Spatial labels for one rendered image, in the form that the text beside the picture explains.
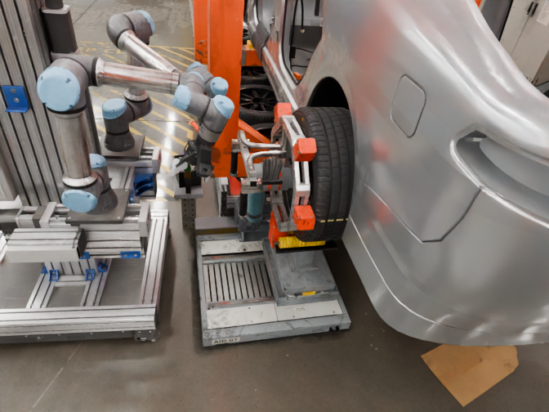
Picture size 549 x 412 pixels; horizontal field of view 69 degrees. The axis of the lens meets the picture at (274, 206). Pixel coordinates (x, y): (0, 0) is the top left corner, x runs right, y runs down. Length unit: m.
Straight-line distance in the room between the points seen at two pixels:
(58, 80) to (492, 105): 1.17
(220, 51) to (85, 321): 1.47
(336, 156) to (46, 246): 1.24
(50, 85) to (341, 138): 1.09
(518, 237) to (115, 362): 1.88
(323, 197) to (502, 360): 1.52
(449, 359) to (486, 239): 1.48
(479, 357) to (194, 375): 1.57
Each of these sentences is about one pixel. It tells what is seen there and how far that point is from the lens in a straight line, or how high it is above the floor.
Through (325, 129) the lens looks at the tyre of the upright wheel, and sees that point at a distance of 1.75.
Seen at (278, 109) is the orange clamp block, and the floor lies 1.11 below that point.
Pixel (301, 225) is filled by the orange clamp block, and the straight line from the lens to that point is 1.68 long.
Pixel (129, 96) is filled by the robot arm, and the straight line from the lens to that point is 2.18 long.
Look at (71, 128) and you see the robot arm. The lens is 1.46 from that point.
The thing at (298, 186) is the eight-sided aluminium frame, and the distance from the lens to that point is 1.68.
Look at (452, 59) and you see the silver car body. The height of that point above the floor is 1.64.
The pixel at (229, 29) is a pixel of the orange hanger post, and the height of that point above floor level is 1.39.
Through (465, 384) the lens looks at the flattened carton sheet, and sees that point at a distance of 2.51.
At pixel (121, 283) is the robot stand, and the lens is 2.33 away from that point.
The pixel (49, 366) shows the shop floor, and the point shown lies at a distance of 2.39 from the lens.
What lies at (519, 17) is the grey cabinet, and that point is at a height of 0.91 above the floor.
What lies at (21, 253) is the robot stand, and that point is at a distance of 1.89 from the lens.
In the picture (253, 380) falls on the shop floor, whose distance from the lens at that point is 2.19.
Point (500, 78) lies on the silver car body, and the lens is 1.11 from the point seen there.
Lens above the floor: 1.95
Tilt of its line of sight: 39 degrees down
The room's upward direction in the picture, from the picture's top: 7 degrees clockwise
